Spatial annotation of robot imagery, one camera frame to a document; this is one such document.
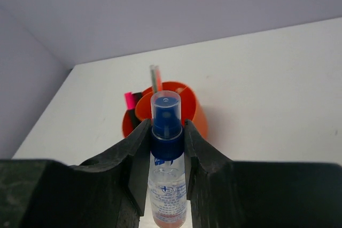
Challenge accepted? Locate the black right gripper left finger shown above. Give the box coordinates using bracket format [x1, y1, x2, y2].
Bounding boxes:
[1, 120, 151, 227]

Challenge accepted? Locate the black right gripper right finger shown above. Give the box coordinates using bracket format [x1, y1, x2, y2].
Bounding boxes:
[184, 120, 341, 227]

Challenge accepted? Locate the blue white glue bottle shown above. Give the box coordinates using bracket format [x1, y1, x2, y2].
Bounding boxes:
[148, 90, 187, 227]

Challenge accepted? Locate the black pink highlighter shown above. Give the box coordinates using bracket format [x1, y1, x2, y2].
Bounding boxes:
[123, 92, 140, 135]

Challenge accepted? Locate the green thin pen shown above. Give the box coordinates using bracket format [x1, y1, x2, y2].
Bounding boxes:
[150, 65, 158, 93]

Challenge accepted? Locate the orange thin pen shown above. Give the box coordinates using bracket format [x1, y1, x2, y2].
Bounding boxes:
[155, 66, 162, 91]

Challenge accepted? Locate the orange round desk organizer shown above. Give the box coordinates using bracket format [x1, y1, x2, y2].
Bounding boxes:
[135, 81, 208, 139]

